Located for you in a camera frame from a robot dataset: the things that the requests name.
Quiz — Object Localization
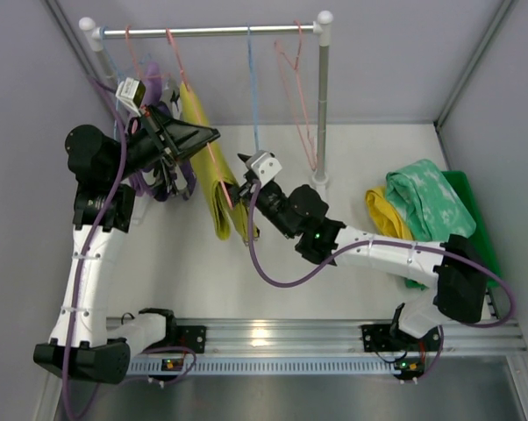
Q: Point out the olive yellow trousers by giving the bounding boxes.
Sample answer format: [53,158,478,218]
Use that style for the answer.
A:
[180,82,249,243]

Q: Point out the pink hanger of yellow trousers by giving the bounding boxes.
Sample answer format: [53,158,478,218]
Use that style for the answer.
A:
[274,20,318,171]

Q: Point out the pink hanger of olive trousers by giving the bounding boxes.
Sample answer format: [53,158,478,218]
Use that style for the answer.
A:
[166,28,234,211]

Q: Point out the blue hanger of green trousers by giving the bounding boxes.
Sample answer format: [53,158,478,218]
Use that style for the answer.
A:
[246,25,260,152]

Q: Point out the green tie-dye trousers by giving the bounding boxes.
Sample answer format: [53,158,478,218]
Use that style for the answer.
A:
[385,158,478,290]

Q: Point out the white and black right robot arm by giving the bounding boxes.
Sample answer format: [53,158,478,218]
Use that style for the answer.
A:
[227,151,488,339]

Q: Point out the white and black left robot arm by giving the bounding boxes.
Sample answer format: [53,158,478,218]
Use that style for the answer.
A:
[33,106,220,384]

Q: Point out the purple trousers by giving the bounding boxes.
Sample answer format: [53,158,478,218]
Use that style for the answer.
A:
[128,61,162,198]

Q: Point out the camouflage trousers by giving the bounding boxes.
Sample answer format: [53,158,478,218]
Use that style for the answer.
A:
[149,78,199,203]

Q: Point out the pink hanger of purple trousers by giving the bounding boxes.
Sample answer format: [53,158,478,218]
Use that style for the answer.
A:
[123,25,173,115]

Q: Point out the empty light blue hanger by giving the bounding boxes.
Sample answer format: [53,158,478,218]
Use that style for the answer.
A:
[99,26,151,141]

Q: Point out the silver clothes rack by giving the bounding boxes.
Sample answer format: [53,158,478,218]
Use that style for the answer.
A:
[79,11,333,189]

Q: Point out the green plastic bin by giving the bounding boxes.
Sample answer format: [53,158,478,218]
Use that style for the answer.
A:
[443,171,502,277]

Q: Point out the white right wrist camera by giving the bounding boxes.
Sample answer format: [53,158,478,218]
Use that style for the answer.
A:
[246,150,282,187]

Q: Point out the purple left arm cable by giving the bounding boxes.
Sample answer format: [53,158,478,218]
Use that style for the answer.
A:
[61,77,198,421]

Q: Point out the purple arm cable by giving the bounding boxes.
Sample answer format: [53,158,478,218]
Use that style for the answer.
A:
[248,182,518,329]
[61,77,198,421]

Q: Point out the aluminium mounting rail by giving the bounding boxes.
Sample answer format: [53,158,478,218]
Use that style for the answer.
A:
[105,318,528,377]

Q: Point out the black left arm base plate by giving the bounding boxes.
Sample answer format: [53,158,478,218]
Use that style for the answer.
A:
[158,325,207,353]

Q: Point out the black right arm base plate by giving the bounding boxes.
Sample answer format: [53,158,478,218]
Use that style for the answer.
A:
[360,323,441,353]

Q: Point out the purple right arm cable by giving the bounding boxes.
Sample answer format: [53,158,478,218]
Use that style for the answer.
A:
[248,182,518,329]

